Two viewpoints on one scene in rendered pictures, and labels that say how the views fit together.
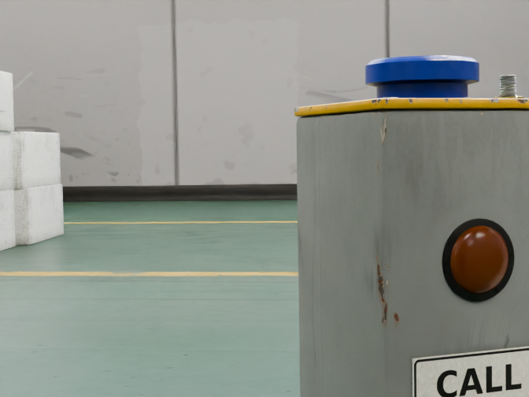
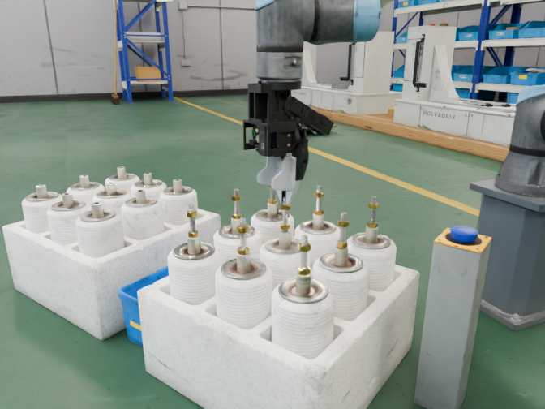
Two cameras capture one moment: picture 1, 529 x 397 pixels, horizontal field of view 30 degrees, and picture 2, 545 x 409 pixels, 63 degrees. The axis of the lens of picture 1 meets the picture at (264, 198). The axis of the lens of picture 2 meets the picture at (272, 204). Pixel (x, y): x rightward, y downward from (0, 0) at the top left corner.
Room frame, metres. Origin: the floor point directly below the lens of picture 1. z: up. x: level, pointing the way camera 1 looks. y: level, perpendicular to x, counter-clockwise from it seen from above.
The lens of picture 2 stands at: (0.94, 0.33, 0.59)
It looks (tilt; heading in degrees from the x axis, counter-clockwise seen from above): 18 degrees down; 238
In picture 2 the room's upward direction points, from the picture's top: straight up
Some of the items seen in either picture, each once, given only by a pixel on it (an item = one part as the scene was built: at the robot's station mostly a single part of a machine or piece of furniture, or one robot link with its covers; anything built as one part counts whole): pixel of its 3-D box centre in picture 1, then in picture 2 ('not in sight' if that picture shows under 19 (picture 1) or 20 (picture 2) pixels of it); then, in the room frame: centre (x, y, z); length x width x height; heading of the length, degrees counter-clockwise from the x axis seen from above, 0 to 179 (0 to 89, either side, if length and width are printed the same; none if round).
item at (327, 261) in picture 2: not in sight; (341, 262); (0.48, -0.19, 0.25); 0.08 x 0.08 x 0.01
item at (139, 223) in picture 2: not in sight; (144, 237); (0.68, -0.70, 0.16); 0.10 x 0.10 x 0.18
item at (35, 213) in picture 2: not in sight; (48, 230); (0.88, -0.87, 0.16); 0.10 x 0.10 x 0.18
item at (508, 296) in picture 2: not in sight; (519, 247); (-0.07, -0.18, 0.15); 0.19 x 0.19 x 0.30; 82
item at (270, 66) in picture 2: not in sight; (281, 67); (0.54, -0.30, 0.57); 0.08 x 0.08 x 0.05
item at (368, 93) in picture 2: not in sight; (336, 70); (-2.21, -3.47, 0.45); 1.61 x 0.57 x 0.74; 82
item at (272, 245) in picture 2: not in sight; (285, 246); (0.53, -0.30, 0.25); 0.08 x 0.08 x 0.01
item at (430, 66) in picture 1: (421, 87); (463, 235); (0.35, -0.06, 0.32); 0.04 x 0.04 x 0.02
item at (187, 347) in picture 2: not in sight; (284, 320); (0.53, -0.30, 0.09); 0.39 x 0.39 x 0.18; 21
